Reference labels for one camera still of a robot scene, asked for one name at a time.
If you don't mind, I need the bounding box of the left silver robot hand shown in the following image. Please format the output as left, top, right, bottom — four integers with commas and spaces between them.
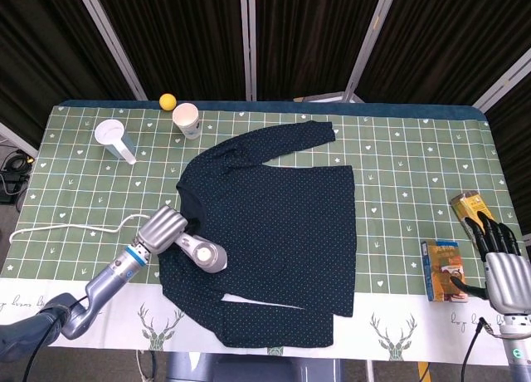
136, 205, 204, 257

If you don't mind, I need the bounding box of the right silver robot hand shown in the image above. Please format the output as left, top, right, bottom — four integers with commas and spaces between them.
450, 210, 531, 316

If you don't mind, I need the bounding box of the white handheld garment steamer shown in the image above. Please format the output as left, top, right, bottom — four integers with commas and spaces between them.
173, 231, 228, 274

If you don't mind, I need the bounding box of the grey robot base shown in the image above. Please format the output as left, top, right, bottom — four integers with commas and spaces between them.
165, 350, 343, 382

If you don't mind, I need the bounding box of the orange and blue carton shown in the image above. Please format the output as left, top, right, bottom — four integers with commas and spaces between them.
421, 239, 470, 303

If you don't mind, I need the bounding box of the yellow brown snack pack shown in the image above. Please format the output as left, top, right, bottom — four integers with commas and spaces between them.
450, 189, 497, 244

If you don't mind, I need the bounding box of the light blue measuring cup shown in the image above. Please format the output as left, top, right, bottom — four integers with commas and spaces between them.
94, 119, 138, 166

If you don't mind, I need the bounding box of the paper cup blue flower print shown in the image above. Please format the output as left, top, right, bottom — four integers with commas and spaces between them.
172, 102, 201, 141

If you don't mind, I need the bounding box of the navy polka dot shirt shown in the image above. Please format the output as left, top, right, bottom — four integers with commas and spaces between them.
157, 121, 358, 350

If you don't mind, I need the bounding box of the dark curtain partition panel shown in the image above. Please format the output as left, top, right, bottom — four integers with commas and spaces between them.
74, 0, 252, 101
0, 0, 149, 128
343, 0, 531, 109
248, 0, 399, 101
472, 57, 531, 233

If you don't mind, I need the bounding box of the green checked tablecloth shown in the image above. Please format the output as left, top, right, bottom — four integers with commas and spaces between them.
0, 103, 531, 354

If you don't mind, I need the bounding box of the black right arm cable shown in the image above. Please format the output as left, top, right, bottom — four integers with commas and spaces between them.
460, 317, 505, 382

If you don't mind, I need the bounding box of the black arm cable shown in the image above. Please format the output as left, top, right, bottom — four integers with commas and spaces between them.
22, 292, 90, 382
460, 317, 505, 382

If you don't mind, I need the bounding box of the thin white cable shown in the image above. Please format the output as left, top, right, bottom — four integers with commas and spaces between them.
135, 348, 157, 382

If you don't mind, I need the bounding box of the black cable bundle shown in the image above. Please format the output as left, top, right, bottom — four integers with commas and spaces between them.
0, 147, 37, 207

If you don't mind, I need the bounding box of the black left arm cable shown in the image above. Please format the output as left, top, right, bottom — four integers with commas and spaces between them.
22, 292, 90, 382

